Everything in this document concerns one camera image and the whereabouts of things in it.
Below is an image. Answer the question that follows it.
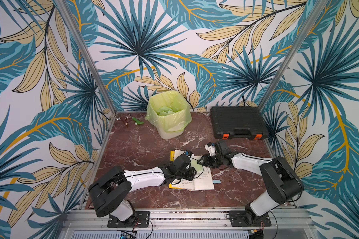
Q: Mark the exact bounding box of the white bin green bag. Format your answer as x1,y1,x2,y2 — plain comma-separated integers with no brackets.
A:
145,91,192,140

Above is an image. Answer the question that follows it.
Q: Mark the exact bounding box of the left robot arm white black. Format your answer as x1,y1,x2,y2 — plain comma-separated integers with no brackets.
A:
88,154,197,222

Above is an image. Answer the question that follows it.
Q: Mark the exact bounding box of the aluminium front rail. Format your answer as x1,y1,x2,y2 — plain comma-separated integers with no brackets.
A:
59,207,319,239

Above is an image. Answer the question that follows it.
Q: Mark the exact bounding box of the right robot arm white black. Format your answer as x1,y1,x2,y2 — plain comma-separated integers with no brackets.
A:
198,140,304,225

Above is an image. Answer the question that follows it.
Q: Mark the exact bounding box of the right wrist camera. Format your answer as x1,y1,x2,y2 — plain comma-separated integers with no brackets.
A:
205,142,217,156

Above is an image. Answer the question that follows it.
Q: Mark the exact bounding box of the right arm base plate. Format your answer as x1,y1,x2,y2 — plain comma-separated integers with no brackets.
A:
226,210,272,228

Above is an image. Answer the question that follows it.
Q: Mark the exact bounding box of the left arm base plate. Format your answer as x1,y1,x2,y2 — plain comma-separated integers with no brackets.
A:
107,211,151,228

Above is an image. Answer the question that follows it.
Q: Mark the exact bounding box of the green circuit board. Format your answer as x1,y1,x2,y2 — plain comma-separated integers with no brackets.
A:
119,231,137,239

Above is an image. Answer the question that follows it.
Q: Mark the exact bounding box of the green small bottle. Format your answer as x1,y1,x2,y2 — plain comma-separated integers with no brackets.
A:
132,117,144,125

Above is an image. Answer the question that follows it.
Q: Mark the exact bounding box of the yellow cover book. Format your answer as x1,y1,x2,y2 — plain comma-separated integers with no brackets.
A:
169,149,215,192

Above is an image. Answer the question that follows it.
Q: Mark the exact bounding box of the black plastic tool case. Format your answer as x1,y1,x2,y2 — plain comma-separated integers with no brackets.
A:
210,106,269,140

